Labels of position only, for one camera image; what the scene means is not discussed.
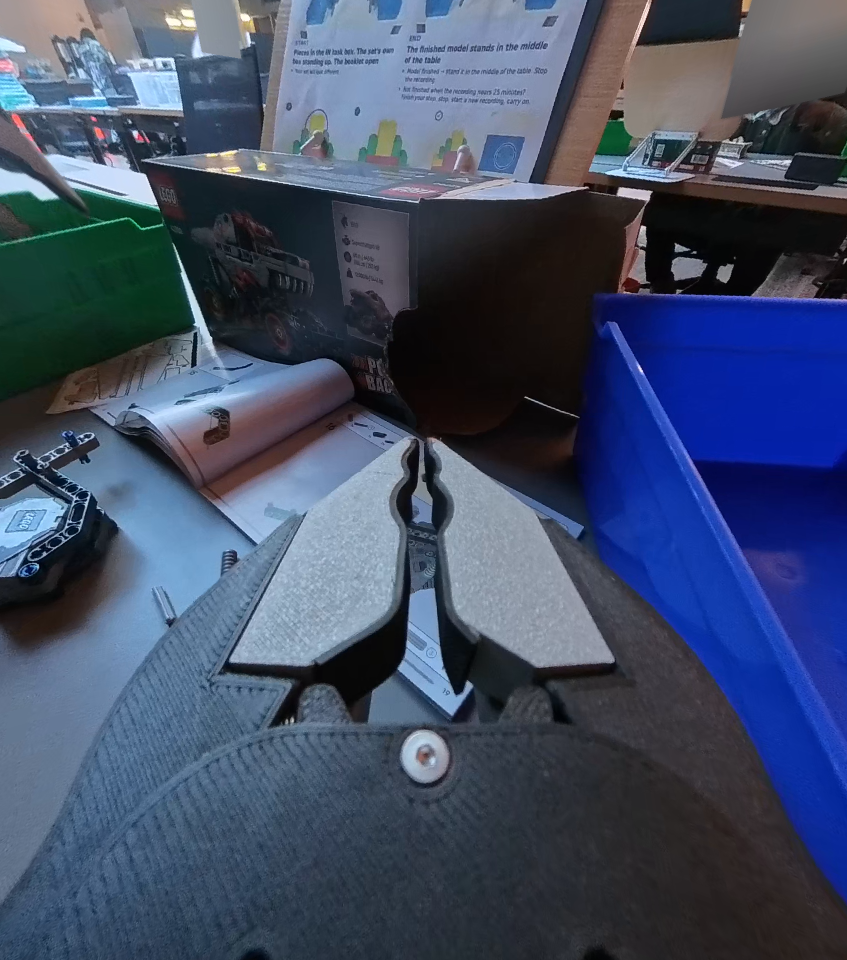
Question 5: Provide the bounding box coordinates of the blue plastic bin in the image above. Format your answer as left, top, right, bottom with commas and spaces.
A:
573, 292, 847, 960

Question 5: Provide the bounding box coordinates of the cardboard display board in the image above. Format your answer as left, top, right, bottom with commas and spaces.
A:
262, 0, 653, 192

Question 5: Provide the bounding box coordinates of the dark flat tablet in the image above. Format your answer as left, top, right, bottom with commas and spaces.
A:
783, 153, 847, 185

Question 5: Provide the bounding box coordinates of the lego sticker sheet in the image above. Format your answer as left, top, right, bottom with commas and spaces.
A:
44, 330, 203, 414

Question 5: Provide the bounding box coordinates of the long wooden table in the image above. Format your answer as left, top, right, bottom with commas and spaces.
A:
588, 153, 847, 222

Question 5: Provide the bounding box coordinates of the partly built lego assembly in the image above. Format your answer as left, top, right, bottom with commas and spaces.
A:
0, 431, 121, 612

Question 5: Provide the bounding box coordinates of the printed instruction poster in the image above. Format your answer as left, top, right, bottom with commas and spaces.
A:
273, 0, 590, 181

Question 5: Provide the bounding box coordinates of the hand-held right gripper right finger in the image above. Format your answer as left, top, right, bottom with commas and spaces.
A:
425, 441, 617, 711

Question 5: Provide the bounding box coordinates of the lego instruction booklet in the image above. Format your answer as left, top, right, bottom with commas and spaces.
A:
89, 358, 586, 720

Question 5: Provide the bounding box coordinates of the clear acrylic stand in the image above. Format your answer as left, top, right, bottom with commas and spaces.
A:
622, 131, 698, 181

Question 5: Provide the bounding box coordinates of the black lego set box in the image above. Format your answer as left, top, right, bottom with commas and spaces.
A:
142, 148, 646, 436

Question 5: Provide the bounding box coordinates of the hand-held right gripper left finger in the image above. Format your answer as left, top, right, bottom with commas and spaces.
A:
228, 441, 420, 708

